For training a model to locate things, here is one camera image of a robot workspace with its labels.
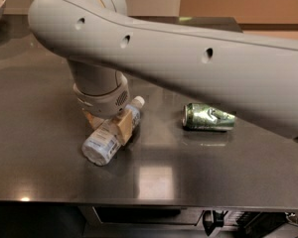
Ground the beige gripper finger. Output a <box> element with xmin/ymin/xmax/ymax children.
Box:
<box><xmin>82</xmin><ymin>110</ymin><xmax>104</xmax><ymax>130</ymax></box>
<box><xmin>110</xmin><ymin>110</ymin><xmax>132</xmax><ymax>145</ymax></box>

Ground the blue plastic water bottle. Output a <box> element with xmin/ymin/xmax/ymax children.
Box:
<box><xmin>81</xmin><ymin>96</ymin><xmax>145</xmax><ymax>166</ymax></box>

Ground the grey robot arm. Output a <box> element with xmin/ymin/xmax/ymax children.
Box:
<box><xmin>28</xmin><ymin>0</ymin><xmax>298</xmax><ymax>142</ymax></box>

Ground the green crushed soda can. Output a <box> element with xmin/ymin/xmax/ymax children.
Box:
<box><xmin>182</xmin><ymin>103</ymin><xmax>235</xmax><ymax>131</ymax></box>

